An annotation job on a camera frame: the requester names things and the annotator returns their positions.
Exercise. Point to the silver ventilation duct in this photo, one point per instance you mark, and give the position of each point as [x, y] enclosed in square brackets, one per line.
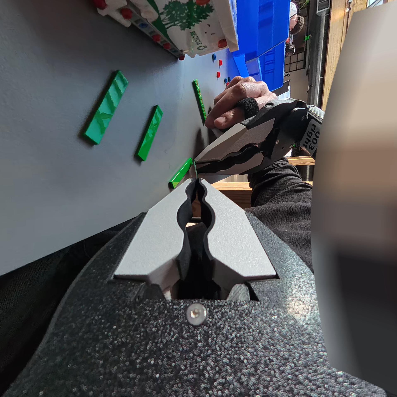
[318, 62]

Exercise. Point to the white lego garbage truck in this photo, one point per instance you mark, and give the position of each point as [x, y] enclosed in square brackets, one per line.
[186, 28]

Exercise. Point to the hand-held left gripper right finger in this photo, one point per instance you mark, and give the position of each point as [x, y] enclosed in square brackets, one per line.
[238, 242]

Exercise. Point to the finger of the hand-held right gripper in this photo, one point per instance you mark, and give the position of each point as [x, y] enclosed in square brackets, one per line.
[226, 141]
[248, 162]

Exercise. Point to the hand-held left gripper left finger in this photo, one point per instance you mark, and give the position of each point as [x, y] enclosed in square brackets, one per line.
[149, 245]

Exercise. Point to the blue plastic bin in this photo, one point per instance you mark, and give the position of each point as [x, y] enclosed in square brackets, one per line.
[269, 68]
[263, 21]

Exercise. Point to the wooden bench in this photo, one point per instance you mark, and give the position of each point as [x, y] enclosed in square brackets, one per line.
[231, 187]

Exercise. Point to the person's right forearm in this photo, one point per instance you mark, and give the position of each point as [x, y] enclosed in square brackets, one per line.
[282, 198]

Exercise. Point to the dark grey pants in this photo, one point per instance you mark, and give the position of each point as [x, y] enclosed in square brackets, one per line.
[31, 294]

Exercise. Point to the green lego tile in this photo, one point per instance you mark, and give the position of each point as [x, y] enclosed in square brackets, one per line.
[106, 107]
[200, 100]
[149, 133]
[180, 174]

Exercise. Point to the person's right hand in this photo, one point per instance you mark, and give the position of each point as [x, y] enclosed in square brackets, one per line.
[242, 91]

